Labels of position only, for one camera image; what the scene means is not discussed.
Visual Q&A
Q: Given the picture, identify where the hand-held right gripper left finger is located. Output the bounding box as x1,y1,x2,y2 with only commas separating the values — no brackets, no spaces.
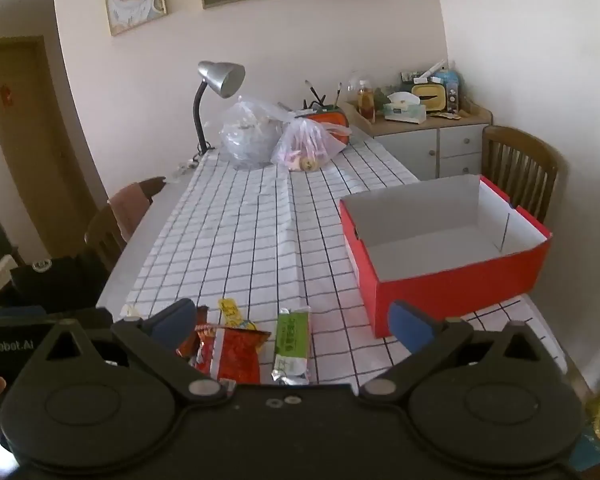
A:
34,298,231,404

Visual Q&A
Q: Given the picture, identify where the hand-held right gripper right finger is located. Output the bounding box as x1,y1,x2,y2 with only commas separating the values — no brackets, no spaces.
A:
358,301,557,402

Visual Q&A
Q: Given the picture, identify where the brown foil snack packet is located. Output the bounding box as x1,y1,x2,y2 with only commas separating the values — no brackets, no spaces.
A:
176,322,208,361

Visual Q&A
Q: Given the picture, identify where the yellow printed snack packet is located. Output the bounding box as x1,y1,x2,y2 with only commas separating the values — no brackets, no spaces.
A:
216,298,259,332

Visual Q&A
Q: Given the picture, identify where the red cardboard box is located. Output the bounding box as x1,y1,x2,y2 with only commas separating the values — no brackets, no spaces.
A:
339,175,552,339

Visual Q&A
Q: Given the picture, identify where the red snack packet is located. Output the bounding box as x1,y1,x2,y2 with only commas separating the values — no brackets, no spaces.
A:
195,322,272,386

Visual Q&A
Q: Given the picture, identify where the green snack packet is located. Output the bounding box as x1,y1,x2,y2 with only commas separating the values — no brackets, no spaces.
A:
271,308,312,386

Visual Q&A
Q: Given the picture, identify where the black bag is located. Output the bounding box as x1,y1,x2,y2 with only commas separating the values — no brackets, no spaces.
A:
10,255,113,311

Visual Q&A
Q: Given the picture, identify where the white checkered tablecloth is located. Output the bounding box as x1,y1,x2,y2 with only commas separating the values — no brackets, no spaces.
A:
128,127,567,386

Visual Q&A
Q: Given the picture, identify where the wooden chair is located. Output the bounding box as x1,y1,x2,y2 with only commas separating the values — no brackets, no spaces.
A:
481,125,561,224
84,176,167,273

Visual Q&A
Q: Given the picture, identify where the pink cloth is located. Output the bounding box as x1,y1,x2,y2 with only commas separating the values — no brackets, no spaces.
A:
107,182,153,242

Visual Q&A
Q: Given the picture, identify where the white cabinet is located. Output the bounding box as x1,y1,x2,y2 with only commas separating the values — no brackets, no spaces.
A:
341,99,493,182

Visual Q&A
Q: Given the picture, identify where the wooden door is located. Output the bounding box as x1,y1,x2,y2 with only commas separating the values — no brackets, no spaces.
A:
0,35,101,261

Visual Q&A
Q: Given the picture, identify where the clear plastic bag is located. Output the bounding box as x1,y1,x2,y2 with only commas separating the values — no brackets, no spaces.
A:
219,95,301,171

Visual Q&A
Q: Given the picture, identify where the plastic bag with pink sweets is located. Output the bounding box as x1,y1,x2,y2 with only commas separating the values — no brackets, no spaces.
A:
271,119,353,173

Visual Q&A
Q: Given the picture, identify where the green white tissue box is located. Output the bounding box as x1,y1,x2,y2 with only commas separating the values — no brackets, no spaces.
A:
384,92,427,125

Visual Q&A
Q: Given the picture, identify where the orange green pouch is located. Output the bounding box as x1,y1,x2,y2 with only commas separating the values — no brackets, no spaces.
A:
300,106,352,147

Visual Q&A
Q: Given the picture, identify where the glass jar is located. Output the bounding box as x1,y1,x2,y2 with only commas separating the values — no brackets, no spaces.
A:
347,72,378,122

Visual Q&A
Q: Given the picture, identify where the yellow tissue holder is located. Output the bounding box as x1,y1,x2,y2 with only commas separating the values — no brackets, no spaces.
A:
411,82,451,112

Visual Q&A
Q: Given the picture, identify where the pen holder with brushes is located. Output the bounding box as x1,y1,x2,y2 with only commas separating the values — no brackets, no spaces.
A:
302,80,343,111

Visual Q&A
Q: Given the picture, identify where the light blue box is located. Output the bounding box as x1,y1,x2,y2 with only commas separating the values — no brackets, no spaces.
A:
432,67,463,113

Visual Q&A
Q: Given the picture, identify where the silver desk lamp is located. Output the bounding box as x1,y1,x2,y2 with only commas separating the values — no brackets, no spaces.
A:
192,61,246,156

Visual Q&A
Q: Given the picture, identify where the white tube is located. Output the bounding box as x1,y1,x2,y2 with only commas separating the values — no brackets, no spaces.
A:
412,59,448,85

